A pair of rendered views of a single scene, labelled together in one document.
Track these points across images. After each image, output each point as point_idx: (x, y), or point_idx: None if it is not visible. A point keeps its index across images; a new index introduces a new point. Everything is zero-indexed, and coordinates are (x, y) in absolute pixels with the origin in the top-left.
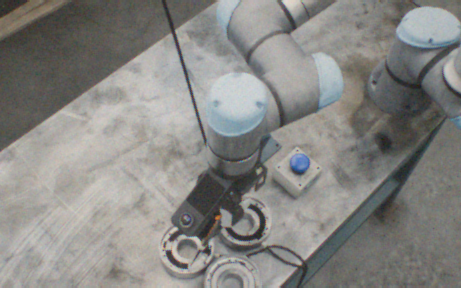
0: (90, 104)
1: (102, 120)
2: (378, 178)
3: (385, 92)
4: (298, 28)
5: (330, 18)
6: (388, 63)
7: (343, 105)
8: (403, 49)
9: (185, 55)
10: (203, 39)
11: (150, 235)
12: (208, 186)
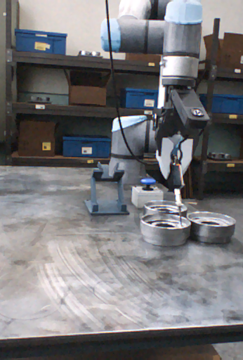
0: None
1: None
2: (173, 195)
3: (128, 171)
4: (46, 181)
5: (54, 176)
6: (120, 152)
7: (115, 188)
8: (128, 132)
9: (1, 199)
10: (0, 193)
11: (130, 243)
12: (185, 95)
